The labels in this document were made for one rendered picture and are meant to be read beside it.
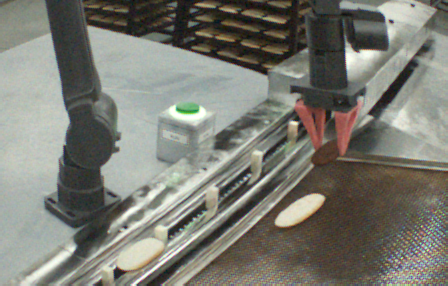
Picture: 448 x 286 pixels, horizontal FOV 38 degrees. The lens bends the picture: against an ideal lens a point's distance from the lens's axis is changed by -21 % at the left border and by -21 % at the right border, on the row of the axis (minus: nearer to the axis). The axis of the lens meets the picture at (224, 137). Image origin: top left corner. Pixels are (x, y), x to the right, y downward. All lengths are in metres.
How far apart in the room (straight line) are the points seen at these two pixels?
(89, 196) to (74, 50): 0.22
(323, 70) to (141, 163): 0.39
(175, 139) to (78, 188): 0.25
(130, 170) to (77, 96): 0.27
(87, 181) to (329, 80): 0.36
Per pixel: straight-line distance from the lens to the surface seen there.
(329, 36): 1.01
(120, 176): 1.23
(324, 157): 1.06
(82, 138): 1.03
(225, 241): 0.95
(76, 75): 1.02
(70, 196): 1.08
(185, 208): 1.10
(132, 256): 0.95
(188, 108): 1.27
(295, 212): 0.99
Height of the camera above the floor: 1.39
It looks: 24 degrees down
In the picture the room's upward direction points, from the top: 5 degrees clockwise
